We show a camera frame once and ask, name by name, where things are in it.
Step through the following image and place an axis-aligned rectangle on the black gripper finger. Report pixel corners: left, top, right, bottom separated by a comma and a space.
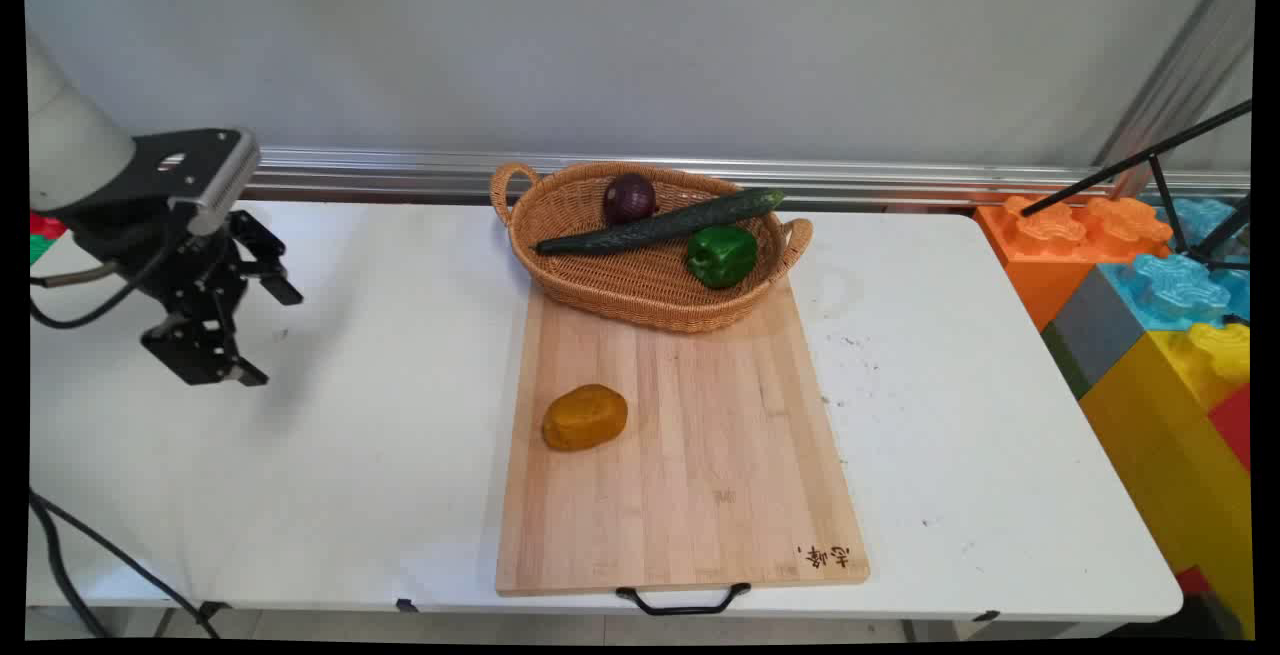
140, 315, 269, 388
228, 209, 304, 307

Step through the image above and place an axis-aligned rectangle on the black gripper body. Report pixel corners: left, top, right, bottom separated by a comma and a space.
72, 209, 247, 336

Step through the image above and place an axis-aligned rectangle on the red green block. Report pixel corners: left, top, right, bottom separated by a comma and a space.
28, 211, 69, 266

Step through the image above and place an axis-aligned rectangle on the orange-brown potato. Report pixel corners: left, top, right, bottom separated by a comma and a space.
541, 383, 630, 453

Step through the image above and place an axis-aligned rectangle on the purple red onion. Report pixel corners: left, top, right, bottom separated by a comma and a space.
602, 173, 659, 227

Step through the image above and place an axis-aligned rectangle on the woven wicker basket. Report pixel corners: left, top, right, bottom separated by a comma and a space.
489, 161, 814, 335

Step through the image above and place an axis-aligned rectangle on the long green cucumber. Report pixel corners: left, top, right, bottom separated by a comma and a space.
534, 188, 786, 257

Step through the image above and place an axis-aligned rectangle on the green bell pepper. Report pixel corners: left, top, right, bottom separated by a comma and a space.
685, 225, 759, 290

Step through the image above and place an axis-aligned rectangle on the wooden cutting board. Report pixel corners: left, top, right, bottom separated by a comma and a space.
495, 275, 871, 598

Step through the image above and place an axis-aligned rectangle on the orange giant building block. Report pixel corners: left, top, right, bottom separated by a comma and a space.
972, 194, 1175, 333

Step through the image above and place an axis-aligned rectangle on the grey giant building block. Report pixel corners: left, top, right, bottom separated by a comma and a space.
1042, 265, 1147, 398

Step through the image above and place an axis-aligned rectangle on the blue giant building block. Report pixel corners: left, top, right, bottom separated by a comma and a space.
1098, 197, 1252, 332

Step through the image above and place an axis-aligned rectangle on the black tripod stand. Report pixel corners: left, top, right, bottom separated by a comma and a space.
1020, 99, 1254, 272

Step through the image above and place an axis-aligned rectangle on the yellow giant building block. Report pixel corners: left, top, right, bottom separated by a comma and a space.
1078, 321, 1256, 640

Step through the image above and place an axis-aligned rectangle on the red giant building block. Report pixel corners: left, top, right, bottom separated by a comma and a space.
1206, 383, 1253, 474

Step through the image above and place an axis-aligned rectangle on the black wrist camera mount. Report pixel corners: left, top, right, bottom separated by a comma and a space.
42, 127, 262, 238

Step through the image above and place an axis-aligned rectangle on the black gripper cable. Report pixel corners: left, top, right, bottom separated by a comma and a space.
29, 203, 196, 330

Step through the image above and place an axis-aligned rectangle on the black floor cable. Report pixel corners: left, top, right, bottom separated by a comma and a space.
28, 488, 223, 640

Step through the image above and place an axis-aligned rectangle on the aluminium rail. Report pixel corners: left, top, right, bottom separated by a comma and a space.
240, 146, 1251, 204

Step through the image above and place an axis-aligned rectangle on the black cutting board handle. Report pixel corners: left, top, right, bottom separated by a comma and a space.
615, 582, 752, 617

